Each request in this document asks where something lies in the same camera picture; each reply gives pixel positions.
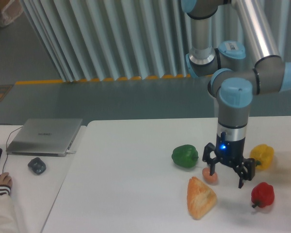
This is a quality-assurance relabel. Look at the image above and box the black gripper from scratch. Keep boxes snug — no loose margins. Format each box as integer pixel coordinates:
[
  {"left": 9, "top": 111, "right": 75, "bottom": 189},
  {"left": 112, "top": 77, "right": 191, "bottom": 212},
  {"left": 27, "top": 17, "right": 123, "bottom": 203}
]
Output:
[{"left": 202, "top": 138, "right": 256, "bottom": 189}]

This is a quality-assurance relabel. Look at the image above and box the triangular golden bread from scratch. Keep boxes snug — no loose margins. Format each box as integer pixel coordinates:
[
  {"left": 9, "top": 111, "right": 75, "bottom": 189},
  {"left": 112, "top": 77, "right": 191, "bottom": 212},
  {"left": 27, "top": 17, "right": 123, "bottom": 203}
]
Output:
[{"left": 187, "top": 177, "right": 217, "bottom": 220}]

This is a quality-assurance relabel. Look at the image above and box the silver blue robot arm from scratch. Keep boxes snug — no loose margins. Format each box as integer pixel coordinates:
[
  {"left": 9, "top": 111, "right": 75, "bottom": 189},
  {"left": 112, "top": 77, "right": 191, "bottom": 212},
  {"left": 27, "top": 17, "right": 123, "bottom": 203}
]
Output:
[{"left": 181, "top": 0, "right": 291, "bottom": 186}]

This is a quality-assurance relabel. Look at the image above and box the white striped sleeve forearm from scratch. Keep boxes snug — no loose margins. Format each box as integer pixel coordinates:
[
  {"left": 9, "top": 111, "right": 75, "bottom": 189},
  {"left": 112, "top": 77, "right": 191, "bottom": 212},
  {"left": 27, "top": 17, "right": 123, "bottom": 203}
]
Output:
[{"left": 0, "top": 185, "right": 19, "bottom": 233}]

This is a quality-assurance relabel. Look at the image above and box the person's hand on mouse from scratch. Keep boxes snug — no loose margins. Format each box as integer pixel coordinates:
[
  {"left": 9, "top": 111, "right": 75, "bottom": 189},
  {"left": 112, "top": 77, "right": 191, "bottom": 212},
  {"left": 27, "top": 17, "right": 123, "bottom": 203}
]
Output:
[{"left": 0, "top": 172, "right": 13, "bottom": 195}]

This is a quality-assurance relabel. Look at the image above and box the brown egg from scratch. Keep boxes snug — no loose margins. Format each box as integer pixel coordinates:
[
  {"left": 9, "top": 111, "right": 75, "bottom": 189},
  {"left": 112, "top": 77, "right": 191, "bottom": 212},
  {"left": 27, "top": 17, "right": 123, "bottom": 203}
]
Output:
[{"left": 202, "top": 167, "right": 218, "bottom": 183}]

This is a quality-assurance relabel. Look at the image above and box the yellow bell pepper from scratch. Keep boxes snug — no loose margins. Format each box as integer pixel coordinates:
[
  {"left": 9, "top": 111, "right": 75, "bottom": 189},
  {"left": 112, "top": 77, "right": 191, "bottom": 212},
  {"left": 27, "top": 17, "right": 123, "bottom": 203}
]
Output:
[{"left": 250, "top": 144, "right": 275, "bottom": 170}]

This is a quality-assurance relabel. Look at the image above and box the green bell pepper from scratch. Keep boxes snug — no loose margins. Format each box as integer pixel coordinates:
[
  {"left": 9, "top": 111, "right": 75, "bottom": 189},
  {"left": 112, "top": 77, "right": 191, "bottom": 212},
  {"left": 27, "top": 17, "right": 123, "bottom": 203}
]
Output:
[{"left": 171, "top": 145, "right": 199, "bottom": 168}]

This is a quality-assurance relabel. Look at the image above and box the red bell pepper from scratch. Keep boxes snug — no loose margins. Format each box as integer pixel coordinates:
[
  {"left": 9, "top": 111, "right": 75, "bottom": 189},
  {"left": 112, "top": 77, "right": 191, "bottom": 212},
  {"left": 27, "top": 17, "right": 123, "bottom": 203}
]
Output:
[{"left": 251, "top": 182, "right": 275, "bottom": 208}]

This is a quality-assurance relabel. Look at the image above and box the dark earbuds case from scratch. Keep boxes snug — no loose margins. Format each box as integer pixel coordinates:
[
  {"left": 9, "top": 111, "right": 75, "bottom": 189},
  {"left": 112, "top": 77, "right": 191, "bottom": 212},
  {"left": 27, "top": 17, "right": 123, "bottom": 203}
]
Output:
[{"left": 28, "top": 157, "right": 46, "bottom": 175}]

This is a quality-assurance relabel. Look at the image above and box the silver closed laptop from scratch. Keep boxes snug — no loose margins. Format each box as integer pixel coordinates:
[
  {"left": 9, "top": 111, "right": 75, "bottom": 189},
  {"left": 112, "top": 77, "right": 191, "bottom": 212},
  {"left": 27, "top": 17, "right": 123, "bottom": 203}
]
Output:
[{"left": 6, "top": 118, "right": 82, "bottom": 157}]

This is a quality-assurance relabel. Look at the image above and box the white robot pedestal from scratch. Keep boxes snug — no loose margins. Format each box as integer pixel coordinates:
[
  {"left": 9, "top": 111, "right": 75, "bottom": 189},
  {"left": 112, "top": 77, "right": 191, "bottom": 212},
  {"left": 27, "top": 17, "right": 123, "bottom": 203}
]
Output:
[{"left": 207, "top": 81, "right": 219, "bottom": 117}]

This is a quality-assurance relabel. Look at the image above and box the white laptop charging cable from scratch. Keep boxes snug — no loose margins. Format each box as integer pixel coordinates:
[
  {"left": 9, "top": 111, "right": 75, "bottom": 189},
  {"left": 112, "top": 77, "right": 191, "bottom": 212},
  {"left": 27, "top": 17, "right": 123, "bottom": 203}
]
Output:
[{"left": 67, "top": 138, "right": 77, "bottom": 154}]

